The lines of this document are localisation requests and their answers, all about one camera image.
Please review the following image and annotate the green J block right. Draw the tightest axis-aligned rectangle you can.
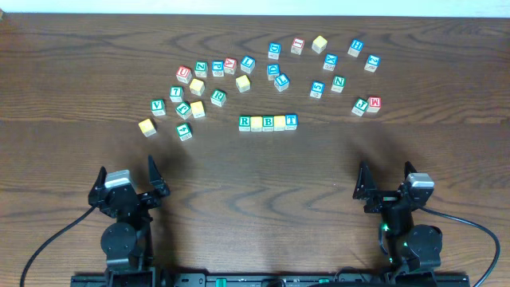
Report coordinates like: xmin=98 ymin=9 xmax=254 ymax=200
xmin=351 ymin=98 xmax=368 ymax=116

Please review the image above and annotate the blue L block upper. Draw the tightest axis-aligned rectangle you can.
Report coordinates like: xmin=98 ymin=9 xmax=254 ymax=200
xmin=240 ymin=56 xmax=256 ymax=74

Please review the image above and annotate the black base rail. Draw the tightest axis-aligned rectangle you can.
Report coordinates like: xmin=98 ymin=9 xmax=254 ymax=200
xmin=70 ymin=271 xmax=471 ymax=287

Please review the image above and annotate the blue l block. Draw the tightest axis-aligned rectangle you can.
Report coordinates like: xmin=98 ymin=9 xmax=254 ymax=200
xmin=274 ymin=73 xmax=290 ymax=92
xmin=240 ymin=56 xmax=256 ymax=74

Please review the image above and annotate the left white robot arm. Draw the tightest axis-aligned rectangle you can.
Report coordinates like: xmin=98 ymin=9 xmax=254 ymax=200
xmin=88 ymin=156 xmax=172 ymax=286

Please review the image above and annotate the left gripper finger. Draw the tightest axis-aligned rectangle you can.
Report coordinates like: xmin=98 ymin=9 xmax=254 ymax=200
xmin=88 ymin=167 xmax=108 ymax=198
xmin=147 ymin=155 xmax=171 ymax=198

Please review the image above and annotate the yellow G block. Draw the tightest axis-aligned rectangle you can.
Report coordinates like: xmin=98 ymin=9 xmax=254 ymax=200
xmin=138 ymin=119 xmax=157 ymax=137

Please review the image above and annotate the blue T block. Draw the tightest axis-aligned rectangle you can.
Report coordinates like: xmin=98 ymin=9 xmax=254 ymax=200
xmin=285 ymin=114 xmax=298 ymax=131

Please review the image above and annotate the yellow O block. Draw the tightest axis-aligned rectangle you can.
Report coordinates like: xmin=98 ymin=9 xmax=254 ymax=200
xmin=273 ymin=115 xmax=286 ymax=132
xmin=250 ymin=116 xmax=263 ymax=132

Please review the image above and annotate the red M block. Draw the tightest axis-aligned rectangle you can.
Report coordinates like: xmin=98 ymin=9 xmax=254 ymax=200
xmin=367 ymin=96 xmax=382 ymax=113

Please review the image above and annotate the green B block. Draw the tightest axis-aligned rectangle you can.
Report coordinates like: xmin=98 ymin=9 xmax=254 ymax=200
xmin=262 ymin=116 xmax=274 ymax=132

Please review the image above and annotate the yellow C block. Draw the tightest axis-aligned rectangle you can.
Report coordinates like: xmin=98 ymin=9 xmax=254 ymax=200
xmin=190 ymin=78 xmax=206 ymax=96

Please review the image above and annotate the yellow S block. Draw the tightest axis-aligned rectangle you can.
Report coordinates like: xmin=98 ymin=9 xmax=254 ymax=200
xmin=236 ymin=75 xmax=251 ymax=92

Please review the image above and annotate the red U block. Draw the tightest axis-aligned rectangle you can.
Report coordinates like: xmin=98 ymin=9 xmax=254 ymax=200
xmin=176 ymin=65 xmax=193 ymax=84

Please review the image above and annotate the blue P block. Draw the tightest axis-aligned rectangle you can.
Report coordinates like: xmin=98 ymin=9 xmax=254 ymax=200
xmin=211 ymin=61 xmax=225 ymax=77

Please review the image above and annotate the blue 2 block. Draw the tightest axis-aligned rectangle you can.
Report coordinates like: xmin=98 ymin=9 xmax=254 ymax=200
xmin=364 ymin=54 xmax=380 ymax=73

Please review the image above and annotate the green R block left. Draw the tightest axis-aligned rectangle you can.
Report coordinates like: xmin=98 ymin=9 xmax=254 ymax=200
xmin=210 ymin=89 xmax=226 ymax=107

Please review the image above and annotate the blue H block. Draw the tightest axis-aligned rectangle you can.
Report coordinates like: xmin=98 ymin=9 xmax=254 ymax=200
xmin=347 ymin=39 xmax=364 ymax=57

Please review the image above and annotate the green 4 block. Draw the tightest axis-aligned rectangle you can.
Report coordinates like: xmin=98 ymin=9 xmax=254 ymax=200
xmin=175 ymin=123 xmax=193 ymax=141

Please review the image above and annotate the green 7 block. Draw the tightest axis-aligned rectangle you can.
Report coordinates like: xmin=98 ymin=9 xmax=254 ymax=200
xmin=169 ymin=86 xmax=184 ymax=103

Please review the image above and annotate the green Z block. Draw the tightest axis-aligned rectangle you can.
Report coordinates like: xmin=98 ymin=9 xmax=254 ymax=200
xmin=194 ymin=61 xmax=208 ymax=78

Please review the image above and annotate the blue X block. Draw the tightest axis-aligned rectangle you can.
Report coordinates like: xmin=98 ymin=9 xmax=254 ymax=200
xmin=323 ymin=53 xmax=338 ymax=71

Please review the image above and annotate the blue 5 block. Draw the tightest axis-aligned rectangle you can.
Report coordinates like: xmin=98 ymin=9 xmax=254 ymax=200
xmin=310 ymin=81 xmax=325 ymax=99

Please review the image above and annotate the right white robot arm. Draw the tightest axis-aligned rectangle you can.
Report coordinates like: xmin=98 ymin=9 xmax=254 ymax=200
xmin=352 ymin=161 xmax=442 ymax=285

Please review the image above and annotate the yellow block top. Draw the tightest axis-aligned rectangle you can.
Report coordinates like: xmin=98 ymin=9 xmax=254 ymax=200
xmin=312 ymin=35 xmax=328 ymax=54

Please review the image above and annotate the yellow K block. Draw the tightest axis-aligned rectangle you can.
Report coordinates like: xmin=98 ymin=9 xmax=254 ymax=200
xmin=190 ymin=100 xmax=206 ymax=119

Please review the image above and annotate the blue L block lower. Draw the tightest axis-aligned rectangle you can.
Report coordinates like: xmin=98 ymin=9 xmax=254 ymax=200
xmin=274 ymin=73 xmax=290 ymax=92

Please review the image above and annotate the green J block left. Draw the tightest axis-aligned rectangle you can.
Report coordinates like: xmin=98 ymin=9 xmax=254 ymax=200
xmin=175 ymin=102 xmax=192 ymax=120

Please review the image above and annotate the red A block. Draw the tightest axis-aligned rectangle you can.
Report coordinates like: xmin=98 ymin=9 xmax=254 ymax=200
xmin=224 ymin=57 xmax=237 ymax=75

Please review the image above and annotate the green R block placed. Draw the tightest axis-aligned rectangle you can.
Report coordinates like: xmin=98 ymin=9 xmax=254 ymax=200
xmin=238 ymin=116 xmax=251 ymax=132

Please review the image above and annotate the blue D block lower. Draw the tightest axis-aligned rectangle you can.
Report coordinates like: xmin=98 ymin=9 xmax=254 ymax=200
xmin=266 ymin=64 xmax=280 ymax=81

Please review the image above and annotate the green N block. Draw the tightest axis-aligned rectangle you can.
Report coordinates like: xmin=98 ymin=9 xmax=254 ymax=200
xmin=331 ymin=76 xmax=346 ymax=93

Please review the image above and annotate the green j block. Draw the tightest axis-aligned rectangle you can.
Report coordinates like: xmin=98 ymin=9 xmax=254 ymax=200
xmin=175 ymin=102 xmax=192 ymax=120
xmin=351 ymin=98 xmax=368 ymax=116

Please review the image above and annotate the green V block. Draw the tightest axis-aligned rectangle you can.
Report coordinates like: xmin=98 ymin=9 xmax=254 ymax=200
xmin=151 ymin=99 xmax=166 ymax=116

